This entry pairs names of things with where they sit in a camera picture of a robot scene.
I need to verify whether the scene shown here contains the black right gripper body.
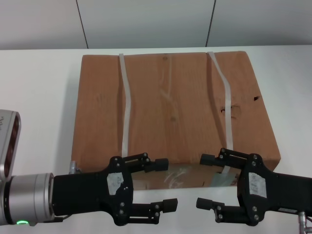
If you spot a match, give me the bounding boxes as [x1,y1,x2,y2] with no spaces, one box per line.
[237,153,312,226]

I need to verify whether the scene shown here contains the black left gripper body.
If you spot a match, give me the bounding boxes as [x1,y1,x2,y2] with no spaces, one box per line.
[53,156,134,226]

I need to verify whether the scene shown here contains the white plastic packing strap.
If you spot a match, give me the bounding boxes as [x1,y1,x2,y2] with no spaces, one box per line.
[118,53,133,156]
[206,51,235,175]

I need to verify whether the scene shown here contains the brown cardboard box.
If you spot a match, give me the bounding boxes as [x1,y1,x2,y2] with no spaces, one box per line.
[72,50,281,191]

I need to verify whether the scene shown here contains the right arm cable with plugs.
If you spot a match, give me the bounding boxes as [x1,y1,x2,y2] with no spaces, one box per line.
[296,211,312,234]

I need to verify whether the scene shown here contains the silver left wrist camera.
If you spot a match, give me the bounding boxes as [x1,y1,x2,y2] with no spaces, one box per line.
[0,109,22,181]

